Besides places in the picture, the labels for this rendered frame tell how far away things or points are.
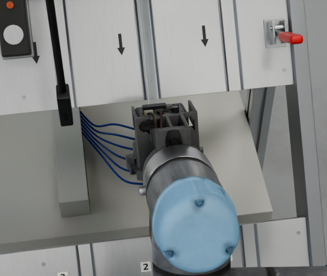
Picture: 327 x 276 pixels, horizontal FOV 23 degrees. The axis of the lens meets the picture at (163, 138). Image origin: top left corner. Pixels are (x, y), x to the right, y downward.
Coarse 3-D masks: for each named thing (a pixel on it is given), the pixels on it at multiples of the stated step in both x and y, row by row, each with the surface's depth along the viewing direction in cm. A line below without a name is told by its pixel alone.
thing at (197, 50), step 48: (96, 0) 103; (192, 0) 104; (240, 0) 104; (0, 48) 102; (48, 48) 102; (96, 48) 103; (192, 48) 104; (240, 48) 105; (288, 48) 106; (0, 96) 102; (48, 96) 103; (96, 96) 103; (144, 96) 104
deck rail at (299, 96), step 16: (288, 0) 104; (288, 16) 105; (304, 16) 104; (304, 32) 104; (304, 48) 104; (304, 64) 105; (304, 80) 105; (288, 96) 110; (304, 96) 105; (288, 112) 111; (304, 112) 105; (304, 128) 105; (304, 144) 106; (304, 160) 106; (304, 176) 106; (304, 192) 107; (304, 208) 108; (320, 208) 106; (320, 224) 107; (320, 240) 107; (320, 256) 107
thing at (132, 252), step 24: (120, 240) 105; (144, 240) 106; (240, 240) 107; (264, 240) 107; (288, 240) 108; (0, 264) 104; (24, 264) 104; (48, 264) 105; (72, 264) 105; (96, 264) 105; (120, 264) 106; (144, 264) 106; (240, 264) 107; (264, 264) 107; (288, 264) 108
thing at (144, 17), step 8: (144, 0) 102; (144, 8) 102; (144, 16) 102; (144, 24) 102; (144, 32) 102; (144, 40) 102; (152, 40) 103; (144, 48) 102; (152, 48) 103; (144, 56) 103; (152, 56) 103; (144, 64) 103; (152, 64) 103; (152, 72) 103; (152, 80) 103; (152, 88) 103; (152, 96) 103
